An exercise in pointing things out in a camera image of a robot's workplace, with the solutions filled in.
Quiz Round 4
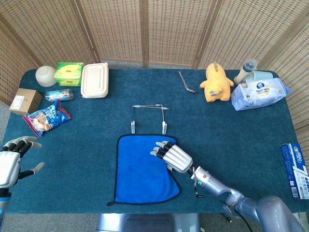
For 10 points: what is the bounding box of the beige lidded lunch box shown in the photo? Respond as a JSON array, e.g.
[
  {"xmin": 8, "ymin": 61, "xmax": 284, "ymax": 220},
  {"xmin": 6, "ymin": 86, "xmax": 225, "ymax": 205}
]
[{"xmin": 80, "ymin": 62, "xmax": 110, "ymax": 99}]

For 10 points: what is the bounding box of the white upturned bowl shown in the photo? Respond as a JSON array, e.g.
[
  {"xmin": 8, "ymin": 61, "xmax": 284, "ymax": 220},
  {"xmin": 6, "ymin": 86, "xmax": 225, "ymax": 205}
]
[{"xmin": 35, "ymin": 65, "xmax": 57, "ymax": 87}]

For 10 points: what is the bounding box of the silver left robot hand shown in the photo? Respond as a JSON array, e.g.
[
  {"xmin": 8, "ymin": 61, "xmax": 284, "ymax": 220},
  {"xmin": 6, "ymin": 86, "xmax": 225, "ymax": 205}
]
[{"xmin": 0, "ymin": 136, "xmax": 45, "ymax": 189}]

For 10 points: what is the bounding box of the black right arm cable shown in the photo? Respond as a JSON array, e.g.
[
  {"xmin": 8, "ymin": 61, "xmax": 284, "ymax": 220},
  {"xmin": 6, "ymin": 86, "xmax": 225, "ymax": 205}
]
[{"xmin": 192, "ymin": 177, "xmax": 253, "ymax": 232}]

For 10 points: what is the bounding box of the metal spoon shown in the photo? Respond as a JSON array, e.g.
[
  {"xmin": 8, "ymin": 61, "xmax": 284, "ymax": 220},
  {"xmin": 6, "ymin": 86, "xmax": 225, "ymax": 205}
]
[{"xmin": 178, "ymin": 71, "xmax": 197, "ymax": 94}]

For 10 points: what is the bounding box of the clear jar with blue label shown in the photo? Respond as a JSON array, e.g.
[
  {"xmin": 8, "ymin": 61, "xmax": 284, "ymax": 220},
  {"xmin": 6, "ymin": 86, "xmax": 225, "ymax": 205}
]
[{"xmin": 45, "ymin": 88, "xmax": 74, "ymax": 102}]

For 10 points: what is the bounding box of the light blue cup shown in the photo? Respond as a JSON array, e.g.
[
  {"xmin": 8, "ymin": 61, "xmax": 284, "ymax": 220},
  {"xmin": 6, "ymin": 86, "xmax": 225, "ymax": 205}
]
[{"xmin": 244, "ymin": 70, "xmax": 274, "ymax": 84}]

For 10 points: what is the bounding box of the yellow plush toy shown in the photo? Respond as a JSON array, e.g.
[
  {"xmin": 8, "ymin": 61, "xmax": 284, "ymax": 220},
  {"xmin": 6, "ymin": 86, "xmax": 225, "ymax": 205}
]
[{"xmin": 199, "ymin": 62, "xmax": 235, "ymax": 103}]

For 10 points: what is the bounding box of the wet wipes pack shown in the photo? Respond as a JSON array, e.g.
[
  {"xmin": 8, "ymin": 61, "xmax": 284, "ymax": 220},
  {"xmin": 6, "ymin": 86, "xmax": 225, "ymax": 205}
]
[{"xmin": 230, "ymin": 77, "xmax": 292, "ymax": 112}]

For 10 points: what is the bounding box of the small wire rack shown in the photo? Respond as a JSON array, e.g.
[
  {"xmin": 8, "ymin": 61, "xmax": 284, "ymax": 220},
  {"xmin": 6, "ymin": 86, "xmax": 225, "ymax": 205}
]
[{"xmin": 131, "ymin": 103, "xmax": 169, "ymax": 135}]

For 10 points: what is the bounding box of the green tissue box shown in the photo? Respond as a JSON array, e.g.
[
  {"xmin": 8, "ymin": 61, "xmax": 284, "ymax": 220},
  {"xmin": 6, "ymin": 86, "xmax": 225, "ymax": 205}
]
[{"xmin": 54, "ymin": 62, "xmax": 85, "ymax": 87}]

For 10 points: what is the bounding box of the blue microfibre cloth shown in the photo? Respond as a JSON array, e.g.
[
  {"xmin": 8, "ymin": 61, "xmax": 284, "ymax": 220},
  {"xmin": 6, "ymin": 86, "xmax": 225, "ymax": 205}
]
[{"xmin": 107, "ymin": 133, "xmax": 182, "ymax": 206}]

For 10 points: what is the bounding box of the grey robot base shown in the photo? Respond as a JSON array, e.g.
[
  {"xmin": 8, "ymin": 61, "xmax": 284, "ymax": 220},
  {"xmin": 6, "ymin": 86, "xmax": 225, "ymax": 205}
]
[{"xmin": 96, "ymin": 213, "xmax": 201, "ymax": 232}]

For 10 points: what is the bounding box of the blue and red snack bag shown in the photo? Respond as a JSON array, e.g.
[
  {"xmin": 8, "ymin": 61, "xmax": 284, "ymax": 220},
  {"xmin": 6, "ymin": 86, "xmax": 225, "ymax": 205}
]
[{"xmin": 22, "ymin": 99, "xmax": 72, "ymax": 138}]

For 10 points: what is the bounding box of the small cardboard box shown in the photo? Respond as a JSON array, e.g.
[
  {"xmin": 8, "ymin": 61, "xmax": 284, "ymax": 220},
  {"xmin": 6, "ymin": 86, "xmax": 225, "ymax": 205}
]
[{"xmin": 9, "ymin": 87, "xmax": 43, "ymax": 116}]

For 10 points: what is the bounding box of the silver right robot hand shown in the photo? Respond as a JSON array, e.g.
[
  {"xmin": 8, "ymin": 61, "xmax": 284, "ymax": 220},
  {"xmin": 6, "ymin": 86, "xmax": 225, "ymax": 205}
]
[{"xmin": 150, "ymin": 140, "xmax": 194, "ymax": 174}]

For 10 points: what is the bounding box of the teal table carpet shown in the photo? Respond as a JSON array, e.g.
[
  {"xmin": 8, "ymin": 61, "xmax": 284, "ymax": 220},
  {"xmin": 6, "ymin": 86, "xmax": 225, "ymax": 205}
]
[{"xmin": 3, "ymin": 68, "xmax": 301, "ymax": 215}]

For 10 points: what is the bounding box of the blue white toothpaste box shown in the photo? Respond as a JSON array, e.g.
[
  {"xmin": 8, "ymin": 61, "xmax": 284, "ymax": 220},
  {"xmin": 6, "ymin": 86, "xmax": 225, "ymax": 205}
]
[{"xmin": 280, "ymin": 142, "xmax": 309, "ymax": 199}]

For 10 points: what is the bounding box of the beige bottle with grey cap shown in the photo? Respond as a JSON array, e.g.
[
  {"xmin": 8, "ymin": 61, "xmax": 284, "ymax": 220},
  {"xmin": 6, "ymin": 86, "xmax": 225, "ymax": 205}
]
[{"xmin": 233, "ymin": 58, "xmax": 258, "ymax": 85}]

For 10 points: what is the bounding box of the woven bamboo folding screen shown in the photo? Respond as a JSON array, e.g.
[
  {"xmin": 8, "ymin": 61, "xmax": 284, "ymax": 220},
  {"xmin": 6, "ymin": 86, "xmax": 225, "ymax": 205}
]
[{"xmin": 0, "ymin": 0, "xmax": 309, "ymax": 170}]

